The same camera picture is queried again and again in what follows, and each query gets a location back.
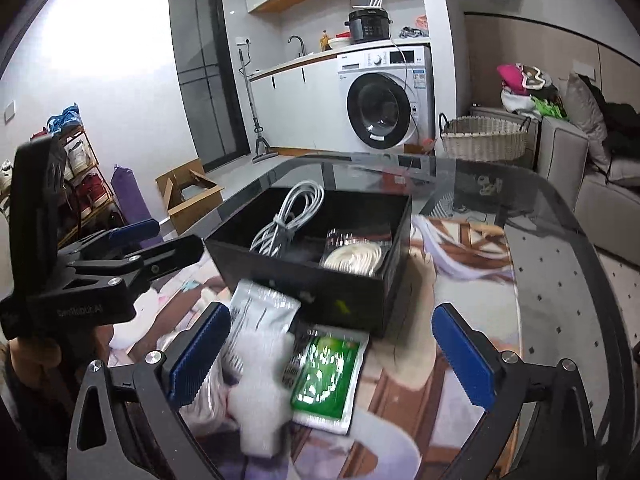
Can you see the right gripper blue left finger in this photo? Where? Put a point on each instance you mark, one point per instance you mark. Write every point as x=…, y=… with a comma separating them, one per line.
x=191, y=354

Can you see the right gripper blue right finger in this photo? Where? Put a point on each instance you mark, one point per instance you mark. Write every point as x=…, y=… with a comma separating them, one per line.
x=469, y=353

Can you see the white printed packet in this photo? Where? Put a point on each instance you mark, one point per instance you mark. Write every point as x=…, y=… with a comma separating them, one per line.
x=255, y=308

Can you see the green white packet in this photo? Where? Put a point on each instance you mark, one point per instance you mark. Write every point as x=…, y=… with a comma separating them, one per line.
x=324, y=374

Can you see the black storage box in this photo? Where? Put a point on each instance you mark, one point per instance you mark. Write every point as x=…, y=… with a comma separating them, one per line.
x=329, y=297

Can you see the white plush doll blue hat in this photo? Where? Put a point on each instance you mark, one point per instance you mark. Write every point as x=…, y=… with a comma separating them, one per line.
x=259, y=403

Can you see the left hand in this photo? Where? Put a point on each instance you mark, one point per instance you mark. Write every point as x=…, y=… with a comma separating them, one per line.
x=32, y=358

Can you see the wooden shoe rack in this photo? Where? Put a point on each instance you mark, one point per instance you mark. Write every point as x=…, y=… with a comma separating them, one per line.
x=88, y=204

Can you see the purple yoga mat roll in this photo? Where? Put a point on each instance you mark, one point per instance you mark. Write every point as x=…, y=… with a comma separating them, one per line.
x=128, y=195

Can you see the cardboard box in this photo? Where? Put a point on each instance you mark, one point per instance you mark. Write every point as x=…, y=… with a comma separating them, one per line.
x=188, y=194

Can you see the grey sofa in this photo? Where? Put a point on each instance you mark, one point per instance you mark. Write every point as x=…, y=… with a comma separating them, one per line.
x=607, y=212

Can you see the woven wicker basket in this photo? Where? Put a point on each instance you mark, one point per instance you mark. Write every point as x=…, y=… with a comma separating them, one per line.
x=483, y=138

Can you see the white kitchen cabinets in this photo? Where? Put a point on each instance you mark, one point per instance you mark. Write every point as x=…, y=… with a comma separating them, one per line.
x=302, y=107

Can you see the black framed glass door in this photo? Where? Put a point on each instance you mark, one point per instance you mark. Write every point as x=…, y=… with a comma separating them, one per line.
x=207, y=82

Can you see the grey cushion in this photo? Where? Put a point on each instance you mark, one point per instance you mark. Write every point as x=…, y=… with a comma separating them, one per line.
x=584, y=112

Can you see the white washing machine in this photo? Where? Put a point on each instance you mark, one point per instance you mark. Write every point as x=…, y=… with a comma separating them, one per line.
x=387, y=99

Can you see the pile of colourful clothes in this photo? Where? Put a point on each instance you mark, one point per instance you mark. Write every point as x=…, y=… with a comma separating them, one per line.
x=529, y=91

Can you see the black jacket on sofa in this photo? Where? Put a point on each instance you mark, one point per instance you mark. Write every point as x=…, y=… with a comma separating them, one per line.
x=622, y=123

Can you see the kitchen faucet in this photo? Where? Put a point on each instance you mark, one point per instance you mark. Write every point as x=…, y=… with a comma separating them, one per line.
x=301, y=48

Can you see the black pressure cooker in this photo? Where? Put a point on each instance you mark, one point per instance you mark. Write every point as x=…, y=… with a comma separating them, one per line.
x=368, y=24

